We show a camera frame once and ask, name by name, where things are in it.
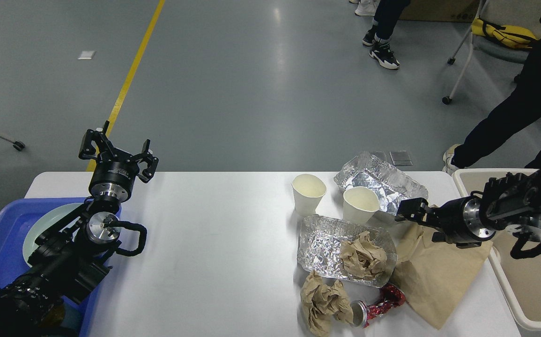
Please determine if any crumpled brown paper ball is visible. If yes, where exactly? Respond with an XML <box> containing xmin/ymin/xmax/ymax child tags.
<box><xmin>300</xmin><ymin>270</ymin><xmax>354</xmax><ymax>337</ymax></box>

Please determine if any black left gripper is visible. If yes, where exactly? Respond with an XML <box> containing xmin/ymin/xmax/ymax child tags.
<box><xmin>78</xmin><ymin>121</ymin><xmax>159</xmax><ymax>201</ymax></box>

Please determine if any grey caster leg at left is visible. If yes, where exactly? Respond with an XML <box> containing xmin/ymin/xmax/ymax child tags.
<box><xmin>0</xmin><ymin>132</ymin><xmax>25</xmax><ymax>152</ymax></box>

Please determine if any person in dark jeans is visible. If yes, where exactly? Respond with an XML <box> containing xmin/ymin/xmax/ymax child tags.
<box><xmin>362</xmin><ymin>0</ymin><xmax>411</xmax><ymax>70</ymax></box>

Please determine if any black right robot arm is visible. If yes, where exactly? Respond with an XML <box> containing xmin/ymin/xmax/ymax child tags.
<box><xmin>394</xmin><ymin>168</ymin><xmax>541</xmax><ymax>259</ymax></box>

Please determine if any white paper bowl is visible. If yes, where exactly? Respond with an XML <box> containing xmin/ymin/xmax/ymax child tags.
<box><xmin>342</xmin><ymin>186</ymin><xmax>380</xmax><ymax>226</ymax></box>

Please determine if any crushed red can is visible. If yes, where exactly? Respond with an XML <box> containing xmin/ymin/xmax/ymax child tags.
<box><xmin>350</xmin><ymin>283</ymin><xmax>407</xmax><ymax>329</ymax></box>

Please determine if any brown paper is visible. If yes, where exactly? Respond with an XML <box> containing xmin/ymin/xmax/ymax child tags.
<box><xmin>339</xmin><ymin>230</ymin><xmax>387</xmax><ymax>279</ymax></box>

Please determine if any cardboard box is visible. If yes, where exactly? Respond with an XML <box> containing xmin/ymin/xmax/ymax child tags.
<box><xmin>400</xmin><ymin>0</ymin><xmax>479</xmax><ymax>22</ymax></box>

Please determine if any person in white sneakers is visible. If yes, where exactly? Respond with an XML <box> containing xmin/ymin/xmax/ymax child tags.
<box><xmin>348</xmin><ymin>0</ymin><xmax>380</xmax><ymax>17</ymax></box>

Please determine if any white paper cup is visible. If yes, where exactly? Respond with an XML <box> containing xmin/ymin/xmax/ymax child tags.
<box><xmin>291</xmin><ymin>174</ymin><xmax>327</xmax><ymax>216</ymax></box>

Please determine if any metal floor plate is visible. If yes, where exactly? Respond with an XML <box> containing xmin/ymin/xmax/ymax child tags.
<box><xmin>389</xmin><ymin>151</ymin><xmax>414</xmax><ymax>166</ymax></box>
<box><xmin>371</xmin><ymin>151</ymin><xmax>389</xmax><ymax>162</ymax></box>

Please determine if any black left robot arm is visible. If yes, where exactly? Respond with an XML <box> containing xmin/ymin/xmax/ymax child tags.
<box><xmin>0</xmin><ymin>121</ymin><xmax>159</xmax><ymax>337</ymax></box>

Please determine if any grey wheeled chair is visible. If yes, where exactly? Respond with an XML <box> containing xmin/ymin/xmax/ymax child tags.
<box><xmin>442</xmin><ymin>0</ymin><xmax>541</xmax><ymax>105</ymax></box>

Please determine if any green plate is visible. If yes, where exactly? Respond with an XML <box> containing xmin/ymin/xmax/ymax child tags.
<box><xmin>22</xmin><ymin>203</ymin><xmax>80</xmax><ymax>267</ymax></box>

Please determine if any person in black at right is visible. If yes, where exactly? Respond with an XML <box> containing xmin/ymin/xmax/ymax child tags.
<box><xmin>442</xmin><ymin>17</ymin><xmax>541</xmax><ymax>174</ymax></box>

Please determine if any brown paper bag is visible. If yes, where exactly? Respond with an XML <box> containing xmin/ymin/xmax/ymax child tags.
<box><xmin>390</xmin><ymin>221</ymin><xmax>493</xmax><ymax>330</ymax></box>

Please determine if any yellow bag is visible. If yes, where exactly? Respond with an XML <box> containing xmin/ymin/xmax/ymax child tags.
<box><xmin>471</xmin><ymin>17</ymin><xmax>540</xmax><ymax>51</ymax></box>

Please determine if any beige plastic bin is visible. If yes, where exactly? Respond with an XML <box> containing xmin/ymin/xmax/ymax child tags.
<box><xmin>453</xmin><ymin>168</ymin><xmax>541</xmax><ymax>331</ymax></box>

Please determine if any right metal floor plate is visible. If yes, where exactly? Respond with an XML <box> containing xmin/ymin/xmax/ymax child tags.
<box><xmin>389</xmin><ymin>151</ymin><xmax>414</xmax><ymax>166</ymax></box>

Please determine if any blue plastic tray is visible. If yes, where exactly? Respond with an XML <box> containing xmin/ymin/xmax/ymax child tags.
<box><xmin>0</xmin><ymin>197</ymin><xmax>100</xmax><ymax>337</ymax></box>

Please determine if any left metal floor plate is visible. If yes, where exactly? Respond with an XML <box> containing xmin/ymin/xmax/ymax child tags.
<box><xmin>371</xmin><ymin>151</ymin><xmax>389</xmax><ymax>162</ymax></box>

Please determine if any teal mug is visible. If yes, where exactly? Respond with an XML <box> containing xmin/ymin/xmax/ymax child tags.
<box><xmin>39</xmin><ymin>301</ymin><xmax>83</xmax><ymax>337</ymax></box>

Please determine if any aluminium foil tray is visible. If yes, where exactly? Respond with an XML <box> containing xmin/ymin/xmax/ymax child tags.
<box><xmin>297</xmin><ymin>214</ymin><xmax>397</xmax><ymax>288</ymax></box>

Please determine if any foil sheet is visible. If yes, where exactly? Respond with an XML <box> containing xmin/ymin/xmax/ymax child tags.
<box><xmin>333</xmin><ymin>151</ymin><xmax>429</xmax><ymax>215</ymax></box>

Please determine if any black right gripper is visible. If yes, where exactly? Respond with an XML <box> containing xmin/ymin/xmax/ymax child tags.
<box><xmin>395</xmin><ymin>197</ymin><xmax>497</xmax><ymax>248</ymax></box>

